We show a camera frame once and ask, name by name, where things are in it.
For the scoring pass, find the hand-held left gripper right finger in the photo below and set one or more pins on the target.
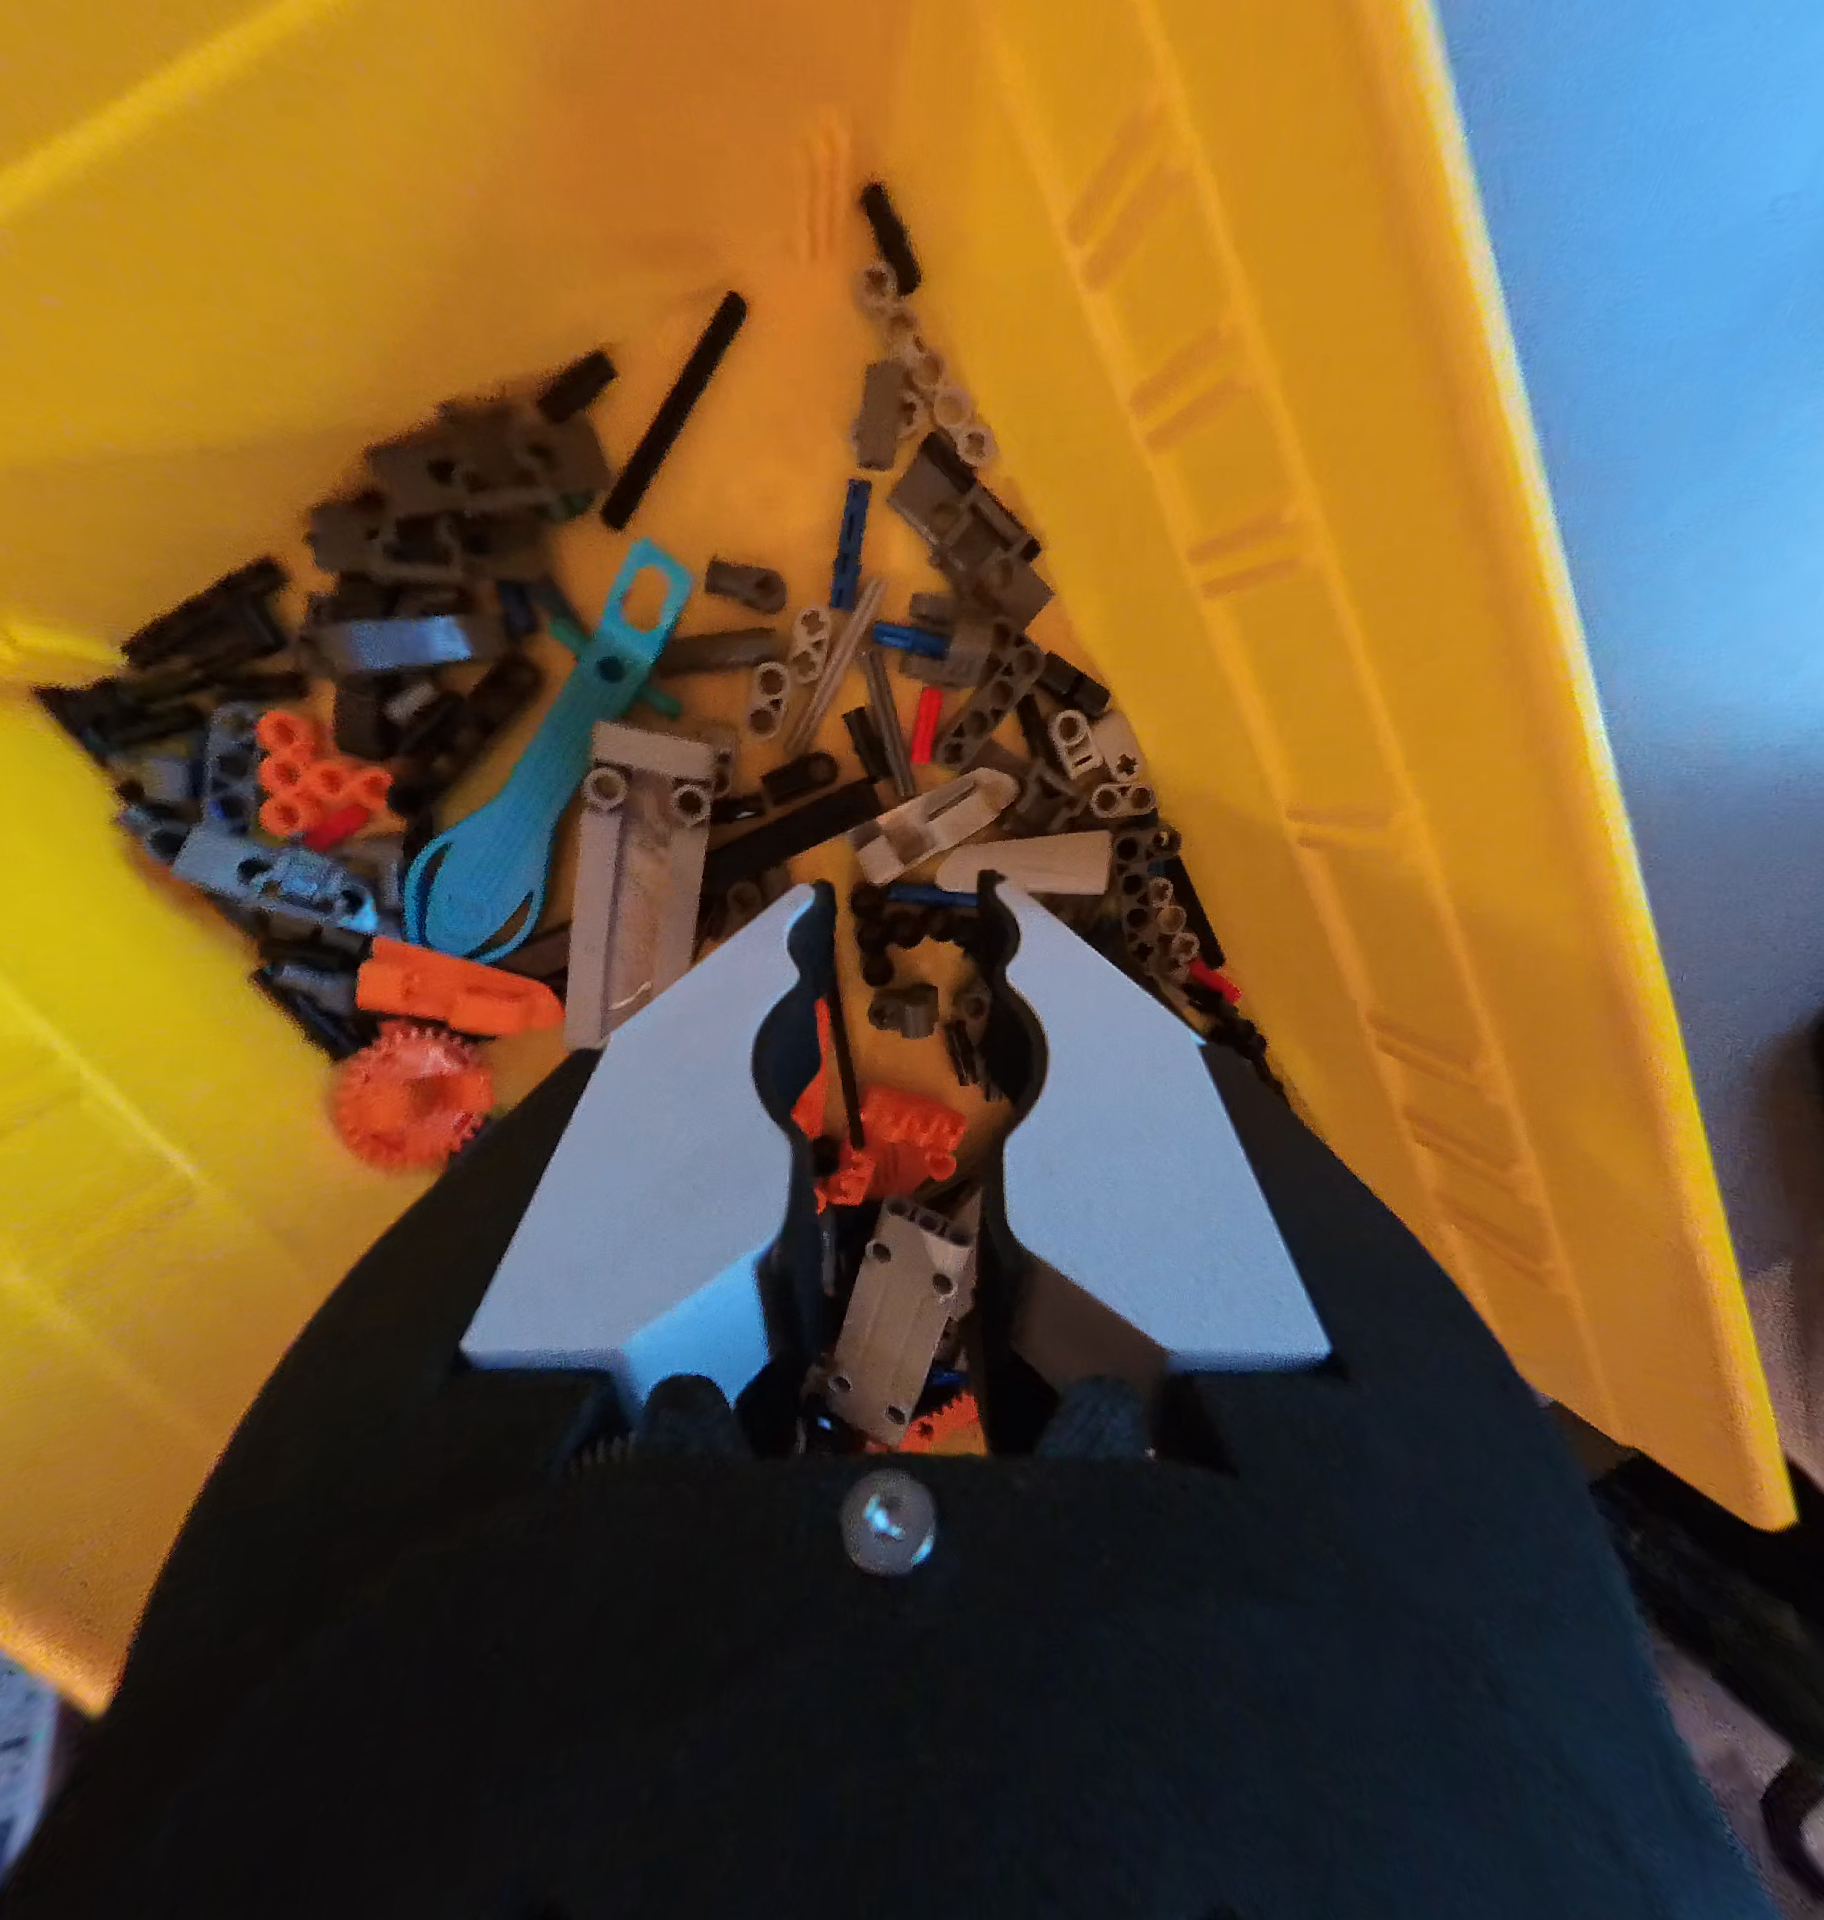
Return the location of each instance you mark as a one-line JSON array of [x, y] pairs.
[[1152, 1200]]

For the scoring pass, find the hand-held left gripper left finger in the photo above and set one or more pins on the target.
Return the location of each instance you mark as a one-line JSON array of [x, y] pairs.
[[642, 1200]]

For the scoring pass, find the pile of building block pieces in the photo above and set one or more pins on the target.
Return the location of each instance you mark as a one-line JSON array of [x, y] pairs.
[[986, 495]]

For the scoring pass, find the yellow plastic bin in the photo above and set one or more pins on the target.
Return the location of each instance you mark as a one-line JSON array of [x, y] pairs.
[[1303, 450]]

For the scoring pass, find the orange gear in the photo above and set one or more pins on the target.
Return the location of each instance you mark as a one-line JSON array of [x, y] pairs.
[[402, 1102]]

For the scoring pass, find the orange perforated block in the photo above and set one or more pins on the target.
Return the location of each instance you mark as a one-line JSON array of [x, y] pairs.
[[896, 1125]]

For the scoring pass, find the grey panel piece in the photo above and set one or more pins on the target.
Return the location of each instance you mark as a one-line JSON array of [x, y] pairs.
[[635, 884], [896, 1321]]

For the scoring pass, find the orange pointed panel piece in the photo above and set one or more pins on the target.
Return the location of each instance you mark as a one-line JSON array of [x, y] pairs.
[[446, 987]]

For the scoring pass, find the white curved panel piece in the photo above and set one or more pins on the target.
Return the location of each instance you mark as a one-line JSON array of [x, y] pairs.
[[926, 825], [1032, 862]]

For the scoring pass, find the teal brick separator tool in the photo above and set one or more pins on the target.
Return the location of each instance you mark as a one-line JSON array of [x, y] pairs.
[[552, 780]]

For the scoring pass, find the long black axle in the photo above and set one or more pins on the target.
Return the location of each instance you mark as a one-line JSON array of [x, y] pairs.
[[672, 412]]

